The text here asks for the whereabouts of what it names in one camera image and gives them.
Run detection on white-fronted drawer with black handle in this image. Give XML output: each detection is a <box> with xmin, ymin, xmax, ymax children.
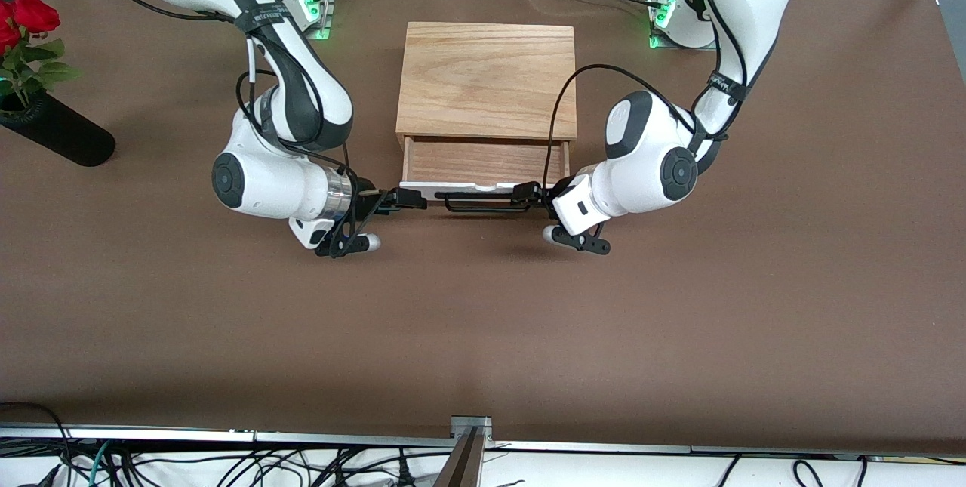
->
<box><xmin>399</xmin><ymin>137</ymin><xmax>572</xmax><ymax>214</ymax></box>

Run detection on light wooden drawer cabinet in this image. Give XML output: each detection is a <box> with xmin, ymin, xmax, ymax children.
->
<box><xmin>395</xmin><ymin>21</ymin><xmax>578</xmax><ymax>156</ymax></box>

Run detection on black cylindrical vase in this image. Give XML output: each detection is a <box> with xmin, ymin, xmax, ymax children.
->
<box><xmin>0</xmin><ymin>90</ymin><xmax>117</xmax><ymax>168</ymax></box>

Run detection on red artificial roses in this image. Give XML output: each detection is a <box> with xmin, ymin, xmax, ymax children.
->
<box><xmin>0</xmin><ymin>0</ymin><xmax>82</xmax><ymax>107</ymax></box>

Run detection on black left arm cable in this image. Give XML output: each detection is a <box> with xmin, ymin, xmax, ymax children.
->
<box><xmin>545</xmin><ymin>0</ymin><xmax>752</xmax><ymax>195</ymax></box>

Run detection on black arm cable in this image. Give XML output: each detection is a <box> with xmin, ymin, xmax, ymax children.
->
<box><xmin>75</xmin><ymin>0</ymin><xmax>365</xmax><ymax>258</ymax></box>
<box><xmin>545</xmin><ymin>0</ymin><xmax>752</xmax><ymax>195</ymax></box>

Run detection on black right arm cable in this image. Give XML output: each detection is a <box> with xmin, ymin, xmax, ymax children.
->
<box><xmin>75</xmin><ymin>0</ymin><xmax>365</xmax><ymax>258</ymax></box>

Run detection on grey metal camera mount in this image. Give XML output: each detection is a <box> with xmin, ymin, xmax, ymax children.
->
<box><xmin>434</xmin><ymin>415</ymin><xmax>493</xmax><ymax>487</ymax></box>

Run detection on black cable tangle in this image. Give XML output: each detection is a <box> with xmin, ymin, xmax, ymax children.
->
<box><xmin>0</xmin><ymin>401</ymin><xmax>454</xmax><ymax>487</ymax></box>

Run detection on aluminium table edge rail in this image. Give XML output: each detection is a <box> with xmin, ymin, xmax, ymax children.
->
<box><xmin>0</xmin><ymin>424</ymin><xmax>966</xmax><ymax>465</ymax></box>

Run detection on teal cable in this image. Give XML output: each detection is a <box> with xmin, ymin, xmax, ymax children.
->
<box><xmin>87</xmin><ymin>440</ymin><xmax>111</xmax><ymax>487</ymax></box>

